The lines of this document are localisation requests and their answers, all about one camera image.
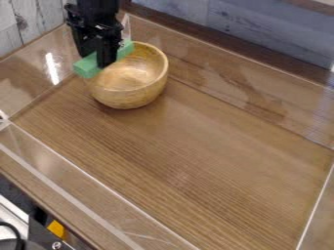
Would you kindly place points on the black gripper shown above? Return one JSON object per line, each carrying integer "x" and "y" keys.
{"x": 91, "y": 16}

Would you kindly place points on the green rectangular block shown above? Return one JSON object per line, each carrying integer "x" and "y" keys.
{"x": 85, "y": 67}

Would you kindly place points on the brown wooden bowl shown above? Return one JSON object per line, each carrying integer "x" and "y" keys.
{"x": 131, "y": 82}

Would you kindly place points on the yellow label tag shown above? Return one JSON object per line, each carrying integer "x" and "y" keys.
{"x": 56, "y": 228}

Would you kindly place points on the clear acrylic corner bracket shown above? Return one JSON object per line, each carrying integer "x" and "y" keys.
{"x": 125, "y": 32}

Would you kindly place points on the clear acrylic front wall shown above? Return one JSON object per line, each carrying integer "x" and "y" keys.
{"x": 92, "y": 210}

